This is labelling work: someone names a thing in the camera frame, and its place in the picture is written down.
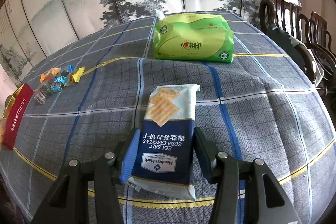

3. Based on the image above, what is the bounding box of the blue soda cracker pack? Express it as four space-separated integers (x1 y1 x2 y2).
127 84 200 201

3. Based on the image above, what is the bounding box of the dark sesame bar packet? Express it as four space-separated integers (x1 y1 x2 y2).
34 81 52 105

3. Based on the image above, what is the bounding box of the blue plaid tablecloth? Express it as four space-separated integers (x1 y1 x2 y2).
1 12 335 223

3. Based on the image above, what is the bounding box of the red toffee tin box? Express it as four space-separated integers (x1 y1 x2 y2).
1 83 33 150

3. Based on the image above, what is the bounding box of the blue candy wrapper lower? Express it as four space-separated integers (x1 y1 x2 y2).
50 76 67 92

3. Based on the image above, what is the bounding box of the blue candy wrapper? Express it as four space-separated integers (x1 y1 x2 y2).
50 76 67 92
60 65 74 76

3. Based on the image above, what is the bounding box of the yellow candy wrapper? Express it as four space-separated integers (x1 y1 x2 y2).
64 67 85 86

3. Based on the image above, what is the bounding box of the orange candy wrapper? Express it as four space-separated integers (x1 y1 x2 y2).
39 68 61 83

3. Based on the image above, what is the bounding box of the blue candy wrapper upper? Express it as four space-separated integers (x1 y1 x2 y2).
60 65 74 76

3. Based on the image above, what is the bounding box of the green tissue pack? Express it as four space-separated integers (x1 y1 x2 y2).
152 11 234 63

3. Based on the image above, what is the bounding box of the dark wooden chair far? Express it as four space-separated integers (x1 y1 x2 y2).
310 11 335 56

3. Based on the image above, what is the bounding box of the dark wooden chair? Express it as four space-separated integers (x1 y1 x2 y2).
259 0 335 96
310 11 335 56

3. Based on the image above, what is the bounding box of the dark wooden chair near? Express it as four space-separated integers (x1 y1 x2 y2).
259 0 335 96

